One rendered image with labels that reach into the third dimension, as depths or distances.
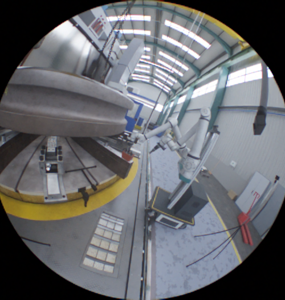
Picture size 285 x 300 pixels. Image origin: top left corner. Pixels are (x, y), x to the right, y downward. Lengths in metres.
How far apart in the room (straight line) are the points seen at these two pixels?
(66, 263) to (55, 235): 0.38
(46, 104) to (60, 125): 0.41
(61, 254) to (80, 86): 2.12
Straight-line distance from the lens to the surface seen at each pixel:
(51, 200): 1.41
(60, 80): 1.57
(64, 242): 1.56
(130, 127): 6.99
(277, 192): 6.07
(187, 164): 1.13
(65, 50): 4.66
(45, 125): 1.64
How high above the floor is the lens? 1.50
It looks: 18 degrees down
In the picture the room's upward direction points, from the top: 24 degrees clockwise
